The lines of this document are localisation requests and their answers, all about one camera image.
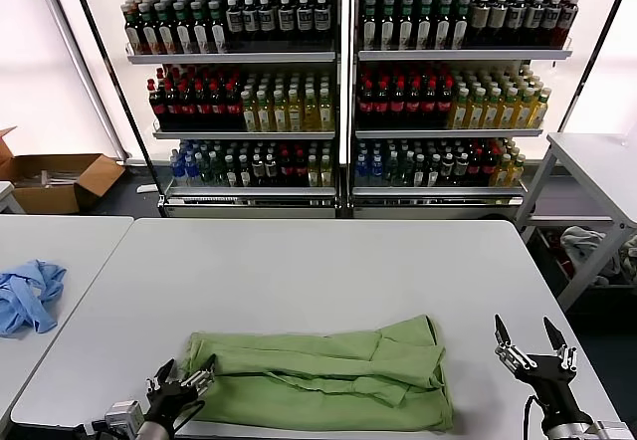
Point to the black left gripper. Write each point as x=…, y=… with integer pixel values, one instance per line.
x=171, y=402

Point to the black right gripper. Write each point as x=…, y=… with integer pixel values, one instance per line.
x=547, y=380

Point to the green polo shirt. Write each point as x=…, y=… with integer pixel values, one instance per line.
x=323, y=365

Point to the grey storage bin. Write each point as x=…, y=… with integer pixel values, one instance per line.
x=545, y=261

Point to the red cloth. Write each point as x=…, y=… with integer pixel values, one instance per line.
x=565, y=257

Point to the white grey cloth pile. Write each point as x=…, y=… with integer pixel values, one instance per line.
x=582, y=241

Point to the crumpled light blue cloth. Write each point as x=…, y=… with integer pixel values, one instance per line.
x=30, y=295

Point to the yellow juice bottle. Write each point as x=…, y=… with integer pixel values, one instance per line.
x=310, y=116
x=539, y=114
x=295, y=116
x=475, y=114
x=491, y=114
x=459, y=114
x=326, y=116
x=500, y=173
x=279, y=116
x=248, y=116
x=313, y=171
x=523, y=114
x=263, y=116
x=326, y=171
x=507, y=114
x=515, y=173

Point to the small white floor object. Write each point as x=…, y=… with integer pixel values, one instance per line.
x=146, y=188

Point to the red cap cola bottle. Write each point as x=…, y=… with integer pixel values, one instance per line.
x=365, y=107
x=285, y=168
x=428, y=107
x=187, y=109
x=232, y=109
x=300, y=168
x=475, y=166
x=172, y=109
x=396, y=107
x=381, y=107
x=412, y=107
x=202, y=109
x=217, y=109
x=158, y=109
x=489, y=166
x=444, y=107

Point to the white cap dark tea bottle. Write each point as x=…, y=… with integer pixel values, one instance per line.
x=271, y=168
x=230, y=171
x=257, y=168
x=433, y=171
x=420, y=171
x=460, y=167
x=244, y=171
x=446, y=167

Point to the clear green water bottle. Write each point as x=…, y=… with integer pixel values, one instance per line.
x=204, y=168
x=217, y=168
x=392, y=168
x=406, y=168

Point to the blue water bottle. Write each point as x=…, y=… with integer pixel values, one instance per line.
x=376, y=168
x=177, y=166
x=361, y=168
x=191, y=166

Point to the open cardboard box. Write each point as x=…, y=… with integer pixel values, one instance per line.
x=45, y=201

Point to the white packing material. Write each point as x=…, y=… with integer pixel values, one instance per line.
x=60, y=178

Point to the small white table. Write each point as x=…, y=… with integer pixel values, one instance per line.
x=6, y=191

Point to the black metal pole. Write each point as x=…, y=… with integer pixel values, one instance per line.
x=588, y=62
x=114, y=81

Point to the metal drinks shelving rack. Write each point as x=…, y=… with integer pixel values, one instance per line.
x=463, y=55
x=239, y=57

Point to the green cap tea bottle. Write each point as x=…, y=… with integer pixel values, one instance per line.
x=164, y=32
x=406, y=29
x=387, y=29
x=369, y=29
x=199, y=31
x=216, y=31
x=460, y=29
x=424, y=29
x=443, y=29
x=182, y=32
x=148, y=32
x=132, y=32

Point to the red drink bottle white label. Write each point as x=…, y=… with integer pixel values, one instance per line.
x=567, y=19

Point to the dark drink bottle white label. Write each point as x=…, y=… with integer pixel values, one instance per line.
x=516, y=18
x=234, y=21
x=250, y=21
x=534, y=18
x=551, y=18
x=286, y=19
x=267, y=21
x=304, y=19
x=322, y=18

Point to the beige label dark bottle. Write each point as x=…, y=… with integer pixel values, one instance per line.
x=497, y=19
x=480, y=19

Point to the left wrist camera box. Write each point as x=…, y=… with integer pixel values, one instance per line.
x=124, y=412

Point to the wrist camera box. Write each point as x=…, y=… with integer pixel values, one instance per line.
x=614, y=431
x=124, y=412

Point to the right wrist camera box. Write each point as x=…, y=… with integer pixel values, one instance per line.
x=614, y=431

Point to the grey frame white table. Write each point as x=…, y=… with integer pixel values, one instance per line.
x=592, y=161

